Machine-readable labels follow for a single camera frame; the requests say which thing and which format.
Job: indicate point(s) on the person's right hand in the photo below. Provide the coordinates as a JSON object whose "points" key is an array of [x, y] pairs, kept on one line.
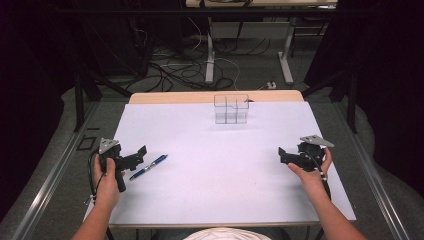
{"points": [[313, 181]]}

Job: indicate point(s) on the person's white shirt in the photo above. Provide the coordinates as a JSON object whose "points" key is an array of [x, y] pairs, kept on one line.
{"points": [[228, 234]]}

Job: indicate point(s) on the background desk top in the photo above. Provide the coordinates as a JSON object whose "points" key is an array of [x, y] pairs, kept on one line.
{"points": [[260, 3]]}

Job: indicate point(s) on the white desk leg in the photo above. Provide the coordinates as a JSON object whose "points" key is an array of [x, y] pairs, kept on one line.
{"points": [[209, 60], [286, 63]]}

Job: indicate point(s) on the light wooden table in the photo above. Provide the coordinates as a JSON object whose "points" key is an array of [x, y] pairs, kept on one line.
{"points": [[186, 97]]}

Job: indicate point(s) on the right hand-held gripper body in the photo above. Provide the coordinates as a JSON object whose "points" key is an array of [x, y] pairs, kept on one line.
{"points": [[310, 156]]}

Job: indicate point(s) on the blue pen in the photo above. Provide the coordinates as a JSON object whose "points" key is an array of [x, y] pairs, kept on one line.
{"points": [[148, 167]]}

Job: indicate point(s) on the clear plastic organizer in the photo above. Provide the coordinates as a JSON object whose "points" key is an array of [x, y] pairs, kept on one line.
{"points": [[231, 110]]}

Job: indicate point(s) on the person's left hand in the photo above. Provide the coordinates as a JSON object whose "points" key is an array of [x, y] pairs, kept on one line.
{"points": [[106, 186]]}

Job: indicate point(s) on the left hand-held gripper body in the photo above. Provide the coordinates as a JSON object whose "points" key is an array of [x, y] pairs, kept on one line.
{"points": [[110, 148]]}

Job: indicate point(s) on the aluminium floor rail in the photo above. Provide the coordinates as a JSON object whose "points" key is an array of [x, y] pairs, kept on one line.
{"points": [[50, 186], [373, 180]]}

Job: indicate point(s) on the black metal stand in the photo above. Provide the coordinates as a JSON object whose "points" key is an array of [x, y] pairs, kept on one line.
{"points": [[350, 96], [79, 100]]}

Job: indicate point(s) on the white power plug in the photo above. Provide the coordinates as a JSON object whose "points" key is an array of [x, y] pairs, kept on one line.
{"points": [[271, 85]]}

